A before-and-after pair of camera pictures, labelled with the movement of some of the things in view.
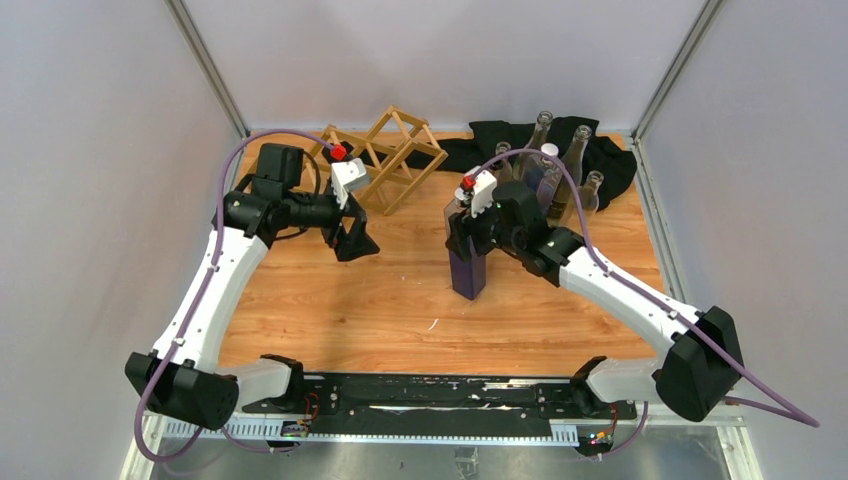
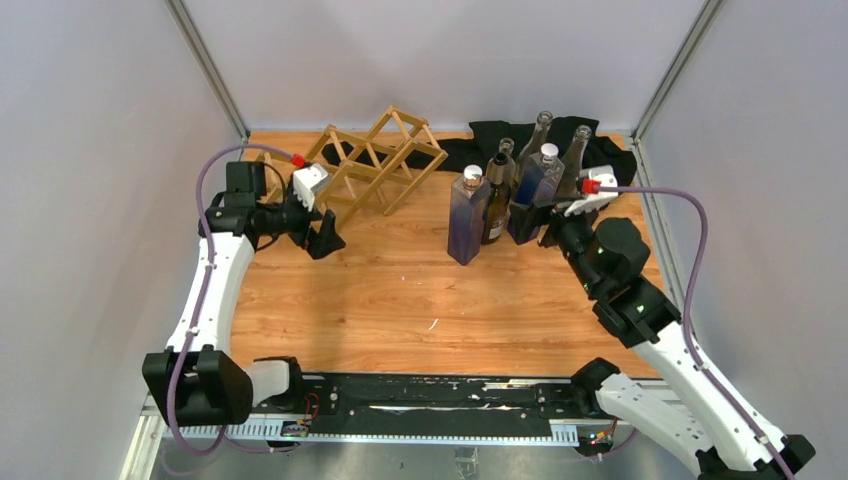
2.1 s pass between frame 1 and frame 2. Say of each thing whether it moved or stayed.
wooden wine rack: stayed
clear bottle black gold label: stayed
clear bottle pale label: stayed
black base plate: stayed
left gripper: moved
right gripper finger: moved
